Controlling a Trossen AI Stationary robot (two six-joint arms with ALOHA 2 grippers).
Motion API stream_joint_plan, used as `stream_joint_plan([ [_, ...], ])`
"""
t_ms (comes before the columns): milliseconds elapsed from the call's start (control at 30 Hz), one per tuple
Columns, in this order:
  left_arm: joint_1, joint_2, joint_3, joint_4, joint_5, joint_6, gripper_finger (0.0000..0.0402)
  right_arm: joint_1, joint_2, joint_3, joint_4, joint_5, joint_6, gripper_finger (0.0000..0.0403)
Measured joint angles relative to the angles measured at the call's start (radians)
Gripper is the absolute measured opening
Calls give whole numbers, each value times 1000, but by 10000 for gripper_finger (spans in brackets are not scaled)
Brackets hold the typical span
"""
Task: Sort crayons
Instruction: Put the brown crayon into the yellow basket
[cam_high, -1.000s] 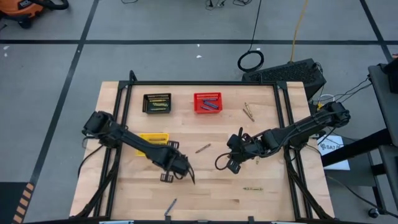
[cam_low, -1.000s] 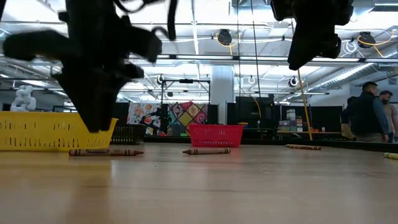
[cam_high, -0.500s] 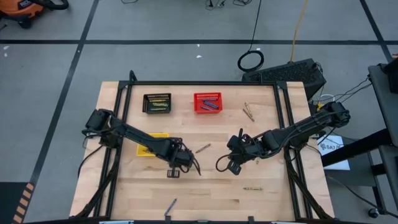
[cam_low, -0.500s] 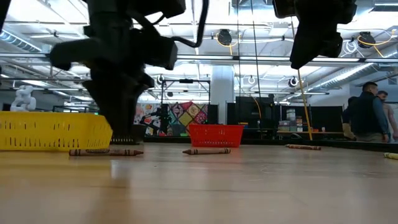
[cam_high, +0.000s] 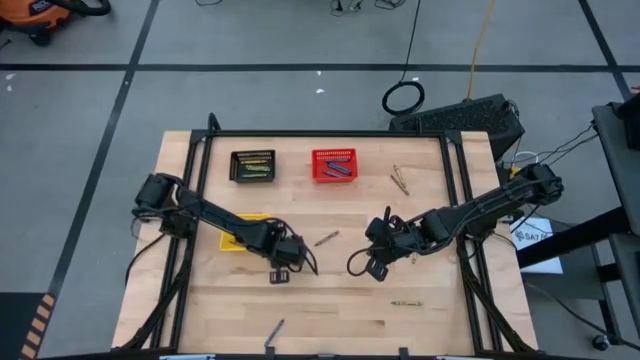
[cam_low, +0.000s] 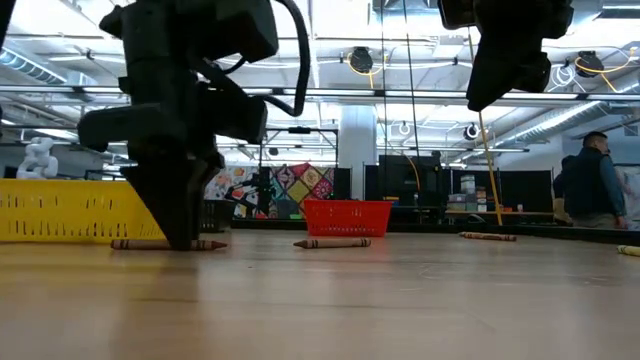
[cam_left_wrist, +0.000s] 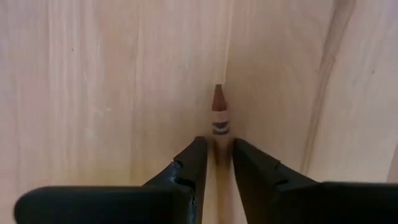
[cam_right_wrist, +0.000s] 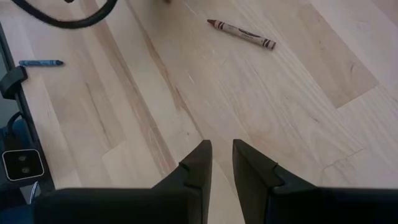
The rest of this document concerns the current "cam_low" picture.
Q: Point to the silver ventilation duct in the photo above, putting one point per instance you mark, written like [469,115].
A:
[550,120]
[25,64]

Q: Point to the white round column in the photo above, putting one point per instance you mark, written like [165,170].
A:
[357,150]

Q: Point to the brown crayon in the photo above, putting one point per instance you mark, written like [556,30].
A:
[135,244]
[487,236]
[332,243]

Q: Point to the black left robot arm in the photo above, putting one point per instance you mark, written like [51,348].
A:
[4,15]

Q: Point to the long ceiling light strip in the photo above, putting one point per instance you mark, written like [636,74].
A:
[350,92]

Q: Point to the yellow plastic basket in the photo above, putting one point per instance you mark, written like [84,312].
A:
[60,210]

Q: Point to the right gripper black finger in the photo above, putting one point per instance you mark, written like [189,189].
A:
[500,75]

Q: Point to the colourful patchwork quilt panel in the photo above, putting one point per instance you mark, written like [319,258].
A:
[300,190]

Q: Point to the green crayon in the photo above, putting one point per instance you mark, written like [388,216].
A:
[630,250]

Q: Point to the person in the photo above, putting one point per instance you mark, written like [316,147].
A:
[590,185]

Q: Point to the black plastic basket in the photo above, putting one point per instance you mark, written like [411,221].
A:
[220,217]

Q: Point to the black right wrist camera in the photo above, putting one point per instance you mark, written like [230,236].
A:
[456,12]

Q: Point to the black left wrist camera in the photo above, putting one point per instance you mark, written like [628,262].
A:
[240,122]

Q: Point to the black cabinet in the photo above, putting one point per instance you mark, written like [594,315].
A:
[400,180]

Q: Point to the white twisted sculpture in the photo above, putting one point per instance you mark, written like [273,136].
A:
[37,160]

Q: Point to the red plastic basket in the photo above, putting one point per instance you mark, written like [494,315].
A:
[347,220]

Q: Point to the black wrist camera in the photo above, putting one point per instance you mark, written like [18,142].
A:
[240,122]
[456,12]

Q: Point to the black partition panel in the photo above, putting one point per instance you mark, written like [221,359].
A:
[522,190]

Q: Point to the stacked storage boxes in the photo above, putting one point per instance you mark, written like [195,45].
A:
[467,192]

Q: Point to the black gantry frame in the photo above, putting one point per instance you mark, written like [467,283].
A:
[299,130]

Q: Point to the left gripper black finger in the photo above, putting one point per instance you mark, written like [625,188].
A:
[170,210]
[207,185]

